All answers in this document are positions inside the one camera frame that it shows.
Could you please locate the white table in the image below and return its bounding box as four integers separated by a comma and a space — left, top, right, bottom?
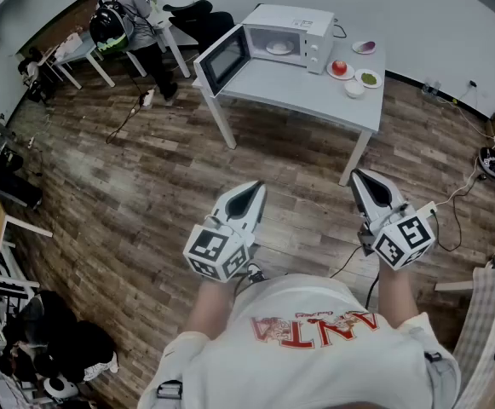
147, 4, 199, 79
53, 32, 116, 89

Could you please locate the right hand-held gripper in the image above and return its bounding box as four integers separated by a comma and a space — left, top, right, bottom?
348, 167, 438, 272

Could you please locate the grey table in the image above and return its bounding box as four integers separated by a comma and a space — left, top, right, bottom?
191, 36, 388, 187

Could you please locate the person's black white sneaker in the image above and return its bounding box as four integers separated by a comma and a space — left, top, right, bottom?
245, 262, 268, 283

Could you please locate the person's white printed shirt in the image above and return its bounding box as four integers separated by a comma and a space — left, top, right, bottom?
138, 273, 461, 409

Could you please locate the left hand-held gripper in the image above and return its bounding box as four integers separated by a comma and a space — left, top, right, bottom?
182, 180, 268, 283

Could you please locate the person's left forearm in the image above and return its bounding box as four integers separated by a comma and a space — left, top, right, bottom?
185, 277, 236, 340

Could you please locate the large white plate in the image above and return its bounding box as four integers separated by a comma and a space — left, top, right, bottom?
265, 39, 295, 56

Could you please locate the person's right forearm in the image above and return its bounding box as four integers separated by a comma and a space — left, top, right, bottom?
377, 265, 421, 331

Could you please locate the black office chair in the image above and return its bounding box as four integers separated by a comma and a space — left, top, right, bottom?
162, 0, 236, 55

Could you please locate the black clothing pile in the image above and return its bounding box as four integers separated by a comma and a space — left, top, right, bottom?
0, 290, 120, 385

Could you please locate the white microwave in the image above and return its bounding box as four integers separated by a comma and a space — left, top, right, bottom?
193, 3, 336, 98

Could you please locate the black green backpack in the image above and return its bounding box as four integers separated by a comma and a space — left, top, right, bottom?
88, 0, 130, 55

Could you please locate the checked cloth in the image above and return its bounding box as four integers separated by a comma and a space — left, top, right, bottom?
453, 266, 495, 409

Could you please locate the small white bowl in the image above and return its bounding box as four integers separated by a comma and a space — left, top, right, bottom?
343, 79, 365, 100

